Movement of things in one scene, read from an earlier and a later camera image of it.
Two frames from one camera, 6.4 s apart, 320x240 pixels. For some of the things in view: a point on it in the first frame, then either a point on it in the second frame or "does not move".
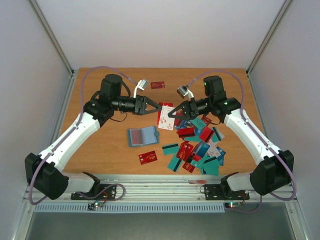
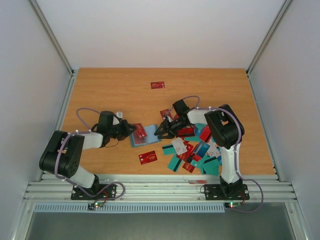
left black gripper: [139, 105] to [124, 128]
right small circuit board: [231, 205] does not move
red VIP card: [137, 136] to [140, 131]
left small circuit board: [92, 206] does not move
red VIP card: [165, 103] to [165, 112]
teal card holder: [140, 136] does not move
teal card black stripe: [174, 163] does not move
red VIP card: [147, 157] does not move
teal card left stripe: [170, 149] does not move
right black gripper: [192, 109] to [169, 127]
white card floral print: [165, 121] to [179, 146]
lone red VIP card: [157, 85] does not move
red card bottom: [188, 167] does not move
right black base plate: [222, 192] does not move
